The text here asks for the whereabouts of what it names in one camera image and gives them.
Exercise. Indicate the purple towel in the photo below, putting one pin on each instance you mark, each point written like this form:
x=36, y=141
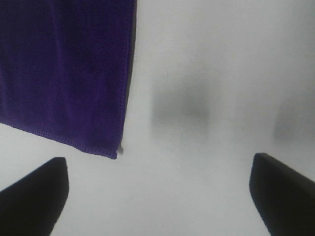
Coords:
x=64, y=70

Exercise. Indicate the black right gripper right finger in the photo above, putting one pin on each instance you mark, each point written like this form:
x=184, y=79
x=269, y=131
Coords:
x=284, y=198

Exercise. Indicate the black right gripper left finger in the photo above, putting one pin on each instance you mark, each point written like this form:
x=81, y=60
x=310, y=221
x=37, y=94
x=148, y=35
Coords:
x=32, y=205

